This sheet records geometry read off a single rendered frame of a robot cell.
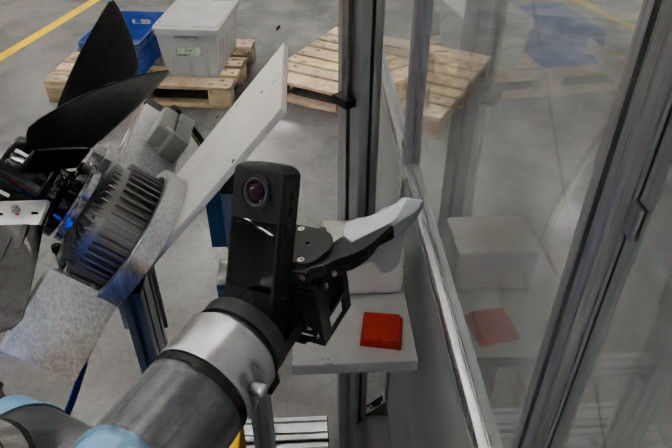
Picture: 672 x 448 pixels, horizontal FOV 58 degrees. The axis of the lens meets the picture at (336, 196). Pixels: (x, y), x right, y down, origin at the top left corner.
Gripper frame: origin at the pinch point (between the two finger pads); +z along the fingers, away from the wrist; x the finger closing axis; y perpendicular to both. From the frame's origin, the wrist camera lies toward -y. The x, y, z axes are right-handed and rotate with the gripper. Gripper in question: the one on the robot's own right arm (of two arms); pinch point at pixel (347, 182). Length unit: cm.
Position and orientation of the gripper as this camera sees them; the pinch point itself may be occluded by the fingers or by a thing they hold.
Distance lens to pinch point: 58.1
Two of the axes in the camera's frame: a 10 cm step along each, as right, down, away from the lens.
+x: 8.9, 1.4, -4.3
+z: 4.3, -5.3, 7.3
